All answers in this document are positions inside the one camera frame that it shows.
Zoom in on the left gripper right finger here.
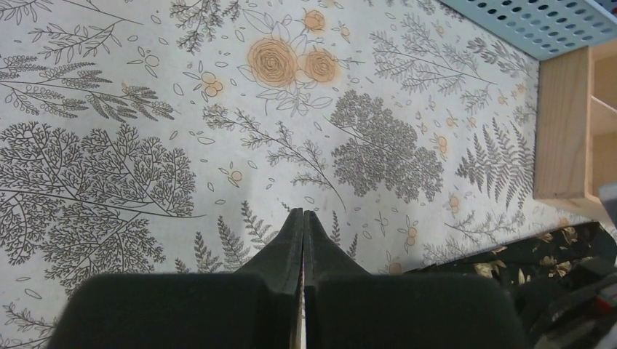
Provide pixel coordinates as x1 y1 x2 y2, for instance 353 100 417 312
303 211 529 348

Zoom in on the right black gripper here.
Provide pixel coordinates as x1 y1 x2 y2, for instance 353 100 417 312
514 258 616 348

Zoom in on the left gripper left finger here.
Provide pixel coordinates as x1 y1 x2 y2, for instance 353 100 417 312
48 209 303 348

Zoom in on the dark floral necktie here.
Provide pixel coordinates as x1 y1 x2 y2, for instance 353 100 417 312
417 221 616 288

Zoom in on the wooden compartment tray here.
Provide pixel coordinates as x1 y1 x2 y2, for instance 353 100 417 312
533 40 616 222

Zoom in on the floral table mat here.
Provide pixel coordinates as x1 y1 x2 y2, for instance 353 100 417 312
1 1 581 348

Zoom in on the blue plastic basket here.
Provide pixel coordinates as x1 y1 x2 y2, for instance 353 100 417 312
443 0 616 60

